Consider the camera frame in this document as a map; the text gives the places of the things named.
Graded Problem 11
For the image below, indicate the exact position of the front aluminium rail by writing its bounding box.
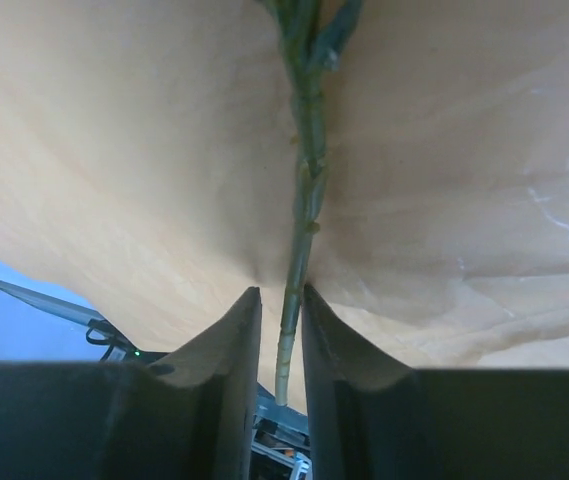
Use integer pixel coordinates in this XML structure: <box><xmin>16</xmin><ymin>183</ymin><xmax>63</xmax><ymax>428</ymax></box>
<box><xmin>0</xmin><ymin>278</ymin><xmax>135</xmax><ymax>351</ymax></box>

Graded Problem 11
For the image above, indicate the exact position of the yellow flower stem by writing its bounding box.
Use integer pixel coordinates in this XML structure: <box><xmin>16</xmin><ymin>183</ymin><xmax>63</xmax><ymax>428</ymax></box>
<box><xmin>259</xmin><ymin>0</ymin><xmax>364</xmax><ymax>407</ymax></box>

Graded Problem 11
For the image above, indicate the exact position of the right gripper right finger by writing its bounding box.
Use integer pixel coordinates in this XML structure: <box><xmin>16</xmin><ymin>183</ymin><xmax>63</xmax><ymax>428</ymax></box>
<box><xmin>302</xmin><ymin>286</ymin><xmax>569</xmax><ymax>479</ymax></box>

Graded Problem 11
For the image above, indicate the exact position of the orange wrapping paper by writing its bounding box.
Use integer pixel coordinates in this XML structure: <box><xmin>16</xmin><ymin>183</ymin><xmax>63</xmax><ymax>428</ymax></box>
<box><xmin>0</xmin><ymin>1</ymin><xmax>569</xmax><ymax>386</ymax></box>

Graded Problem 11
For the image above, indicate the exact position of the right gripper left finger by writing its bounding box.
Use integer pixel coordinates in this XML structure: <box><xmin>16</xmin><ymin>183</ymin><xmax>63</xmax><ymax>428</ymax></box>
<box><xmin>0</xmin><ymin>287</ymin><xmax>262</xmax><ymax>479</ymax></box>

